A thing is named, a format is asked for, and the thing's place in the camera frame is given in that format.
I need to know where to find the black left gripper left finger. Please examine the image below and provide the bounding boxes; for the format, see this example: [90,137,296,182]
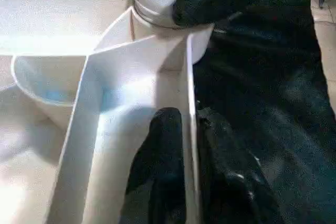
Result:
[119,107,186,224]

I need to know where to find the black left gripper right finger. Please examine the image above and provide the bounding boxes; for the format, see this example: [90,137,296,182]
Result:
[196,106,285,224]

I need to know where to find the white plastic table top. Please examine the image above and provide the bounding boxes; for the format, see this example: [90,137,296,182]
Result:
[0,0,216,224]

